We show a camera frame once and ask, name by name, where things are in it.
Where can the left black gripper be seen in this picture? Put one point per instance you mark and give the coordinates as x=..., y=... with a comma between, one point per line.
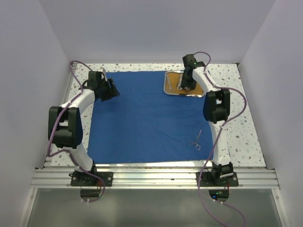
x=111, y=90

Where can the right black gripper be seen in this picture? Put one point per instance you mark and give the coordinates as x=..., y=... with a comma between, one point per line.
x=184, y=83

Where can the steel tray with orange mat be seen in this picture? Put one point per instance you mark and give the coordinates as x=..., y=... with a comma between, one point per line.
x=174, y=78

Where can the blue surgical drape cloth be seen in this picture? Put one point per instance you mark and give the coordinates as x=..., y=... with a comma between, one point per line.
x=145, y=125

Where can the steel forceps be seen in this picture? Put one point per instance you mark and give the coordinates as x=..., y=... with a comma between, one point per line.
x=195, y=143
x=180, y=85

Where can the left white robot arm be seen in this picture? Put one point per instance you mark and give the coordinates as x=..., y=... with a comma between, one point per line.
x=65, y=133

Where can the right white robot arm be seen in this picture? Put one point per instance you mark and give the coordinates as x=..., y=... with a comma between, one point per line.
x=216, y=111

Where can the steel forceps in tray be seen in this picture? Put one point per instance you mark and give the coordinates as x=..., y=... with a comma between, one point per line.
x=180, y=85

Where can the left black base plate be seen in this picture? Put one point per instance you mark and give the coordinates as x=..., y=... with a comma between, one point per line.
x=91, y=178

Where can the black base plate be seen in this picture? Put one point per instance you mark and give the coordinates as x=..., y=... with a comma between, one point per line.
x=91, y=178
x=218, y=176

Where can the aluminium mounting rail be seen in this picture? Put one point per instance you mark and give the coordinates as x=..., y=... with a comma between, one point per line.
x=154, y=177

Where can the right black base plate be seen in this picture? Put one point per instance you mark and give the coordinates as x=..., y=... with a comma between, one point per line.
x=218, y=176

